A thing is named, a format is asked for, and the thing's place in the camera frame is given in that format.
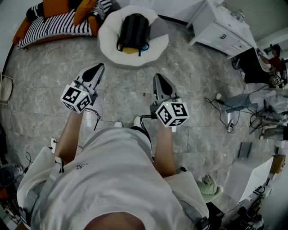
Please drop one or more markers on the white table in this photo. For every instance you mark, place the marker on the white table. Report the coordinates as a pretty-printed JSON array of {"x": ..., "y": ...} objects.
[{"x": 249, "y": 177}]

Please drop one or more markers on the person's left forearm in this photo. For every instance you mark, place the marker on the person's left forearm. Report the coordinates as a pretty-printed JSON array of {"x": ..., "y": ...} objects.
[{"x": 67, "y": 134}]

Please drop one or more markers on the chrome faucet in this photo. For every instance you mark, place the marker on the chrome faucet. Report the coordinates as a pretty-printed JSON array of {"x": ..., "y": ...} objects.
[{"x": 237, "y": 14}]

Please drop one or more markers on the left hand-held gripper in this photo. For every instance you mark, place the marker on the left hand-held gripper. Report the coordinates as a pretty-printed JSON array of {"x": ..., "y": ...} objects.
[{"x": 75, "y": 96}]

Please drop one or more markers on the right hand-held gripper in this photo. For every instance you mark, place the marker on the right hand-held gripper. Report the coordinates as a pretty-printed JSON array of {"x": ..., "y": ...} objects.
[{"x": 172, "y": 113}]

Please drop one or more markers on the dark grey round device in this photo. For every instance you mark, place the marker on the dark grey round device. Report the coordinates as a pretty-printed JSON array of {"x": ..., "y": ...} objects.
[{"x": 6, "y": 176}]

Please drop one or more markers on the person's right forearm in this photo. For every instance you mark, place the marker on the person's right forearm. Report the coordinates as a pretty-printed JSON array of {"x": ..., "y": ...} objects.
[{"x": 164, "y": 148}]

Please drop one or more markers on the dark grey backpack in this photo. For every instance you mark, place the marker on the dark grey backpack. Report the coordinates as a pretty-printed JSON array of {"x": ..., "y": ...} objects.
[{"x": 133, "y": 29}]

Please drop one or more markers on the long orange throw pillow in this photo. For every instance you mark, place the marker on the long orange throw pillow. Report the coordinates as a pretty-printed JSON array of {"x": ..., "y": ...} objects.
[{"x": 83, "y": 11}]

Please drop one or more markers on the brown cardboard box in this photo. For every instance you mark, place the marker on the brown cardboard box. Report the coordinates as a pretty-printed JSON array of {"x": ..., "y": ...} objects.
[{"x": 277, "y": 164}]

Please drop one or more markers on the orange couch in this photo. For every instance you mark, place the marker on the orange couch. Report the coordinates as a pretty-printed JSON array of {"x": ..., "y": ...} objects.
[{"x": 20, "y": 33}]

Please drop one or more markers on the white round beanbag chair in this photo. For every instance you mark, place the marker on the white round beanbag chair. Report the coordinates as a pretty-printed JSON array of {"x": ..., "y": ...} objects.
[{"x": 110, "y": 33}]

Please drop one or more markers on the white socket strip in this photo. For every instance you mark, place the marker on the white socket strip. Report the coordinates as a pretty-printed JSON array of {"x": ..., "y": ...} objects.
[{"x": 53, "y": 143}]

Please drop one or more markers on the white sink cabinet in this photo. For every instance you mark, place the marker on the white sink cabinet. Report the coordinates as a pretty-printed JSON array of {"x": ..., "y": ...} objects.
[{"x": 216, "y": 29}]

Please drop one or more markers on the yellow round seat cushion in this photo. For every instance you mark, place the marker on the yellow round seat cushion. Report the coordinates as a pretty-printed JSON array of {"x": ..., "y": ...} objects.
[{"x": 130, "y": 50}]

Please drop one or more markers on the black white patterned fringe pillow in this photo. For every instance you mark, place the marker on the black white patterned fringe pillow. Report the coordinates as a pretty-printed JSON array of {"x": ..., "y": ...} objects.
[{"x": 94, "y": 14}]

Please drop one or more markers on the square orange back cushion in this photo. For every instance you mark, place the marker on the square orange back cushion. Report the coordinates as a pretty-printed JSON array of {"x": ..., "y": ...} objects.
[{"x": 55, "y": 7}]

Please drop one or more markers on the person's face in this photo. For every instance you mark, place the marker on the person's face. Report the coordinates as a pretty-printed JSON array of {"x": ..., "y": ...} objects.
[{"x": 112, "y": 222}]

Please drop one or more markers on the dark grey flat panel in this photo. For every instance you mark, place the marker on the dark grey flat panel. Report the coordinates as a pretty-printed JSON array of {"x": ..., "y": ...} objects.
[{"x": 245, "y": 150}]

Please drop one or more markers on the person's left white shoe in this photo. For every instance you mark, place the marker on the person's left white shoe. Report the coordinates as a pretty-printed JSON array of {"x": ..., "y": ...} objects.
[{"x": 118, "y": 124}]

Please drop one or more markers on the white power strip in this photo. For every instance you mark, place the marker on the white power strip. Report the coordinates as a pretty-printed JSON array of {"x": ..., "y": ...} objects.
[{"x": 230, "y": 128}]

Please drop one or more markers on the person's black trousers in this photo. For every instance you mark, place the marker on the person's black trousers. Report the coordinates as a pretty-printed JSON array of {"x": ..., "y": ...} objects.
[{"x": 147, "y": 135}]

